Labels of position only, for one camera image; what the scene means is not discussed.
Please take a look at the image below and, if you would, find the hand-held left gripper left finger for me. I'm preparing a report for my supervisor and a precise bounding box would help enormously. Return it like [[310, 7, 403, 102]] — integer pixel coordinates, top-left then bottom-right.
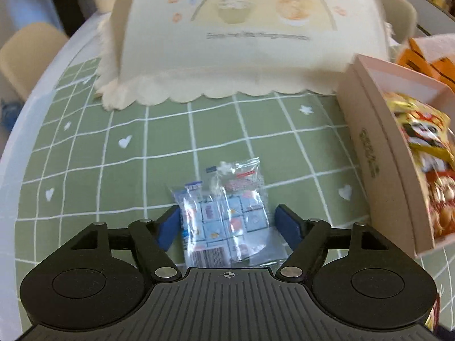
[[71, 205, 183, 282]]

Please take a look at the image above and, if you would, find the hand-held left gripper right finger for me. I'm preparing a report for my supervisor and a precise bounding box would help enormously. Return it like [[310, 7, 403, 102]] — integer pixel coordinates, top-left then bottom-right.
[[275, 204, 390, 282]]

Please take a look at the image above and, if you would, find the blue candy bag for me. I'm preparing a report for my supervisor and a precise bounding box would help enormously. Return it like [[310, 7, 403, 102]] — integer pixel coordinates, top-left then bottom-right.
[[166, 157, 286, 269]]

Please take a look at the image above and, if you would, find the pink cardboard box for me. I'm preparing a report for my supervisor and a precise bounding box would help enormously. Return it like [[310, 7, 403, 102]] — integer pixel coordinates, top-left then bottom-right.
[[336, 53, 455, 257]]

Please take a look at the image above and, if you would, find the panda print snack packet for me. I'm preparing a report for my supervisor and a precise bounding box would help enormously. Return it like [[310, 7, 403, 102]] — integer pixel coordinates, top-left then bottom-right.
[[383, 92, 453, 164]]

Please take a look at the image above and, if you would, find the cream cartoon food cover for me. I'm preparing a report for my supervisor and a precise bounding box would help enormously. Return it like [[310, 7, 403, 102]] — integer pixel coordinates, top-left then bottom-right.
[[94, 0, 396, 111]]

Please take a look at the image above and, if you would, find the orange tissue box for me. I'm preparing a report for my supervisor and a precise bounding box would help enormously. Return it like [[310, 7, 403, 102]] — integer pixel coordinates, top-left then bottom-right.
[[396, 33, 455, 91]]

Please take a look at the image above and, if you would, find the cream chair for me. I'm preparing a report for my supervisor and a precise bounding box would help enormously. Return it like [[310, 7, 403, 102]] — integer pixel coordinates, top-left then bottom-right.
[[0, 22, 70, 103], [373, 0, 419, 41]]

